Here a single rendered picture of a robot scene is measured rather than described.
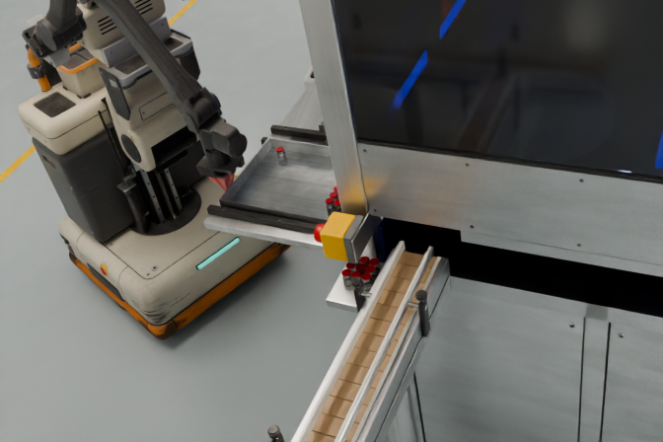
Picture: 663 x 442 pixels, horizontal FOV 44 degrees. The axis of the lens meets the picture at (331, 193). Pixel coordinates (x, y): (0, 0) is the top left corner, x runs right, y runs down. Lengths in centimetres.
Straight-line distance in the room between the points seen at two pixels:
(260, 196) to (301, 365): 90
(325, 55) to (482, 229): 46
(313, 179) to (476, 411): 70
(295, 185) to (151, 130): 68
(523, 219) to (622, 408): 55
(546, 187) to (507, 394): 65
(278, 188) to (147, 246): 102
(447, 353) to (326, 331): 97
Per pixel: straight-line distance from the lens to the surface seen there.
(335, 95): 154
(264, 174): 211
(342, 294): 175
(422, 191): 161
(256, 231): 195
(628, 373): 184
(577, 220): 155
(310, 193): 201
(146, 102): 257
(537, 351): 186
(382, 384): 152
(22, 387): 313
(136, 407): 287
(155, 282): 283
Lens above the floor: 214
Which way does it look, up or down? 39 degrees down
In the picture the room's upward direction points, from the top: 12 degrees counter-clockwise
